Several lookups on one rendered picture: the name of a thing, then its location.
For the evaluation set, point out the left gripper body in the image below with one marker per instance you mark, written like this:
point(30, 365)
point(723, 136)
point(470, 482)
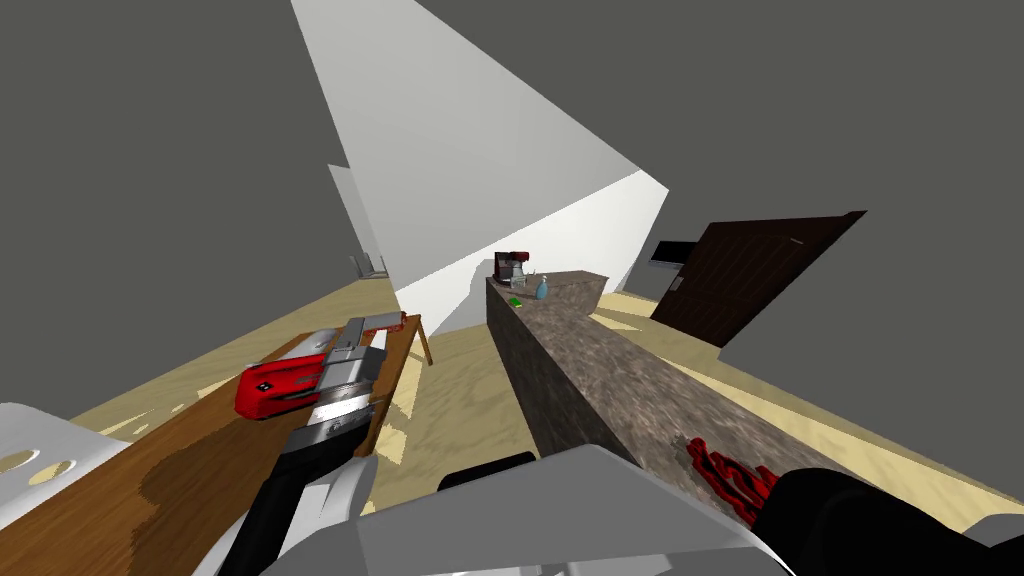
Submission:
point(350, 378)

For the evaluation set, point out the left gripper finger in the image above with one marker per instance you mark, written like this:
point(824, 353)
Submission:
point(386, 322)
point(350, 333)

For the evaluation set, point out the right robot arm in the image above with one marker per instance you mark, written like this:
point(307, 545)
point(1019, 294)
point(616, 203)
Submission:
point(864, 528)

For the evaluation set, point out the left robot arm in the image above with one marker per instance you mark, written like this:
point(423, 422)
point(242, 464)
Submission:
point(276, 504)

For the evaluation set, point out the red and silver boxy object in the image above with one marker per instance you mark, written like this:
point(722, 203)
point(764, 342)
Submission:
point(276, 388)

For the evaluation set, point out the red and black coffee machine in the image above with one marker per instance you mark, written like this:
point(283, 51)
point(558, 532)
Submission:
point(507, 266)

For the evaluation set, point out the blue spray bottle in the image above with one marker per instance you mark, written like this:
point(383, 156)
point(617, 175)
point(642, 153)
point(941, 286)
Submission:
point(542, 290)

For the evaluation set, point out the brown wooden table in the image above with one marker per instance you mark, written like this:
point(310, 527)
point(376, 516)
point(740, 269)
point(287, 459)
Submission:
point(160, 480)

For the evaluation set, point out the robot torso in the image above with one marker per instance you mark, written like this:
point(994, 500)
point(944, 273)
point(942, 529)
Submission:
point(544, 520)

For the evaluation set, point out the white chair with holes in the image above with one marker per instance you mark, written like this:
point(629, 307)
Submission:
point(48, 448)

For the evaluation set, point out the dark brown door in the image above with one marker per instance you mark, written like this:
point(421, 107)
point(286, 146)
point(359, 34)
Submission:
point(744, 276)

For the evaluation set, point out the red crumpled cloth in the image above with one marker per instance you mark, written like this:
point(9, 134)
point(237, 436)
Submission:
point(732, 480)

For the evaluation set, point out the black wall screen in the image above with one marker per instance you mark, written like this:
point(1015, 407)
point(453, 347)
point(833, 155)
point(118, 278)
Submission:
point(672, 253)

